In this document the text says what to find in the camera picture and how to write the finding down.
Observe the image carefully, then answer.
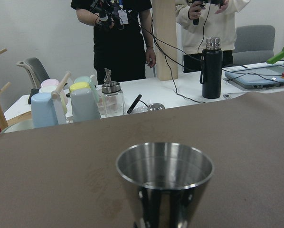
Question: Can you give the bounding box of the steel jigger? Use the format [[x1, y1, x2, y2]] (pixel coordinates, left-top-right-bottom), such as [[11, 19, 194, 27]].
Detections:
[[116, 142, 215, 228]]

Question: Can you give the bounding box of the black smartphone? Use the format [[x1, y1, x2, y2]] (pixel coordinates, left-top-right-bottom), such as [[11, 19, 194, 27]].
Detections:
[[127, 94, 142, 114]]

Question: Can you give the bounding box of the glass oil dispenser bottle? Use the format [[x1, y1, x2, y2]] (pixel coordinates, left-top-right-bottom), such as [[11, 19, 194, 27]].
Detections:
[[102, 68, 125, 117]]

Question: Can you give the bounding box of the person in black shirt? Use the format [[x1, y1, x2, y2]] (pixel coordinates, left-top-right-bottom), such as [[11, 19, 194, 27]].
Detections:
[[71, 0, 156, 84]]

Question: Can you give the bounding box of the black thermos bottle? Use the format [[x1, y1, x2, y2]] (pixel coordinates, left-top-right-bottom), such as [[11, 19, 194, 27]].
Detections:
[[199, 38, 223, 99]]

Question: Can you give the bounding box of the light blue cup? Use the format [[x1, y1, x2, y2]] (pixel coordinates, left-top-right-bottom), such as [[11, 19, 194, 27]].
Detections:
[[31, 93, 58, 128]]

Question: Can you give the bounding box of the person in cream sweater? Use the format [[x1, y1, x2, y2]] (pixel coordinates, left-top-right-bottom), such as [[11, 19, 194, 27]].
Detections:
[[175, 0, 250, 73]]

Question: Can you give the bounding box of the grey office chair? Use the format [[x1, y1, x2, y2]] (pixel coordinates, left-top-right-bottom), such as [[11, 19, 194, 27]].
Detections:
[[233, 25, 275, 65]]

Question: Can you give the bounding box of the wooden cup rack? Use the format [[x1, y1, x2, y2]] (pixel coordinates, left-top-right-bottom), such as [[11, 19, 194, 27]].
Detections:
[[0, 57, 49, 133]]

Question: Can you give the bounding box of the blue teach pendant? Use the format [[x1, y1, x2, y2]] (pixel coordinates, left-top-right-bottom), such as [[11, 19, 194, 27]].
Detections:
[[225, 64, 284, 89]]

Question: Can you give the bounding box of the wooden post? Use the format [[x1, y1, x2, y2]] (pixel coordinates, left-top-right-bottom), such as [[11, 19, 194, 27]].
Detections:
[[152, 0, 178, 81]]

